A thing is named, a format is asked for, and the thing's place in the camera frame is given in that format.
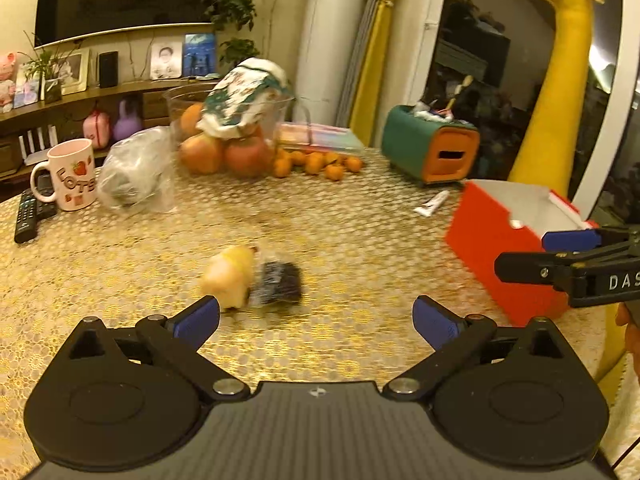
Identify small white tube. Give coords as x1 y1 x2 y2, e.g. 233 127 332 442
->
412 191 450 218

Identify red apple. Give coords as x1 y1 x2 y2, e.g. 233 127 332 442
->
179 132 225 176
224 135 271 177

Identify orange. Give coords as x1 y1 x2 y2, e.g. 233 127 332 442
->
180 104 206 136

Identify white router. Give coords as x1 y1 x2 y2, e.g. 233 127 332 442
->
17 127 58 166

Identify black remote control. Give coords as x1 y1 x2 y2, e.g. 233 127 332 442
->
14 189 43 245
35 174 59 221

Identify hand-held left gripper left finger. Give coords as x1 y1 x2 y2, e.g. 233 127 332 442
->
65 295 251 403

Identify pile of tangerines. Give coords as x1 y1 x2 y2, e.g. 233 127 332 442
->
272 147 363 182

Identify glass fruit bowl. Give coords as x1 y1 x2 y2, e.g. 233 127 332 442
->
164 85 296 161

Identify white standing air conditioner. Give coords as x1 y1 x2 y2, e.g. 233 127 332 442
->
295 0 371 133

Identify wooden television cabinet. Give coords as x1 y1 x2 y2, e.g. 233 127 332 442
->
0 77 226 181

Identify orange teal tissue box organizer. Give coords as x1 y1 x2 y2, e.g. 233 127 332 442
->
381 104 481 187

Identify portrait photo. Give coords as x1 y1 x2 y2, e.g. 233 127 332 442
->
150 39 183 80

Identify crumpled clear plastic bag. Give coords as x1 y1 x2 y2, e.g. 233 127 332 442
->
97 127 176 213

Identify pink yellow plush toy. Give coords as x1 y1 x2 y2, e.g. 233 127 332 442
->
200 245 259 311

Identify black packet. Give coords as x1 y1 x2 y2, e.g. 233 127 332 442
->
250 260 305 307

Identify blue picture card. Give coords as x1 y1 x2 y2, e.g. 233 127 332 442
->
182 34 217 78

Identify grey curtain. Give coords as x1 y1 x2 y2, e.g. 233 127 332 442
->
335 0 382 122

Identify pink bear plush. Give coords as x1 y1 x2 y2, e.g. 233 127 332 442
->
0 51 21 113

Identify printed snack bag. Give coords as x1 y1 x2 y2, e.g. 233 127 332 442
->
197 57 291 139

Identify desktop with gold lace cloth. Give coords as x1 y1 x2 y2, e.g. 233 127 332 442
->
0 147 626 461

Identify pink printed mug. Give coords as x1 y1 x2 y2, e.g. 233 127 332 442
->
30 137 98 211

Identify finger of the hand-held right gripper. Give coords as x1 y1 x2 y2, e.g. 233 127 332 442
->
542 225 640 252
495 241 640 288

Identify pink pouch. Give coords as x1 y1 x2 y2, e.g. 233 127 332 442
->
82 110 112 150

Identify black speaker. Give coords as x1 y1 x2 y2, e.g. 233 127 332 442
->
97 51 119 89

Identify stack of flat books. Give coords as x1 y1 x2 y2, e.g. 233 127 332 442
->
277 122 366 156

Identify purple kettlebell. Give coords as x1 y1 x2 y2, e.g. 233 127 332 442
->
112 99 145 142

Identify red cardboard box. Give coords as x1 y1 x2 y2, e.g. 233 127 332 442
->
445 179 598 328

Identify tall leafy houseplant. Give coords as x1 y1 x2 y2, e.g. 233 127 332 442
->
202 0 296 68

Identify wooden photo frame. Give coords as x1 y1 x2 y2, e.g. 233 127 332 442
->
52 49 91 95

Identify yellow giraffe plush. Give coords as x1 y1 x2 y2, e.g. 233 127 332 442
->
507 0 627 386

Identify yellow curtain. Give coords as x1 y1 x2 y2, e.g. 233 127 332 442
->
350 0 409 148

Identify potted grass plant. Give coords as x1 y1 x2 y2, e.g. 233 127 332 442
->
20 35 71 103

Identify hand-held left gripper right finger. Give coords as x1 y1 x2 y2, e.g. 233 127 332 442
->
382 295 568 401

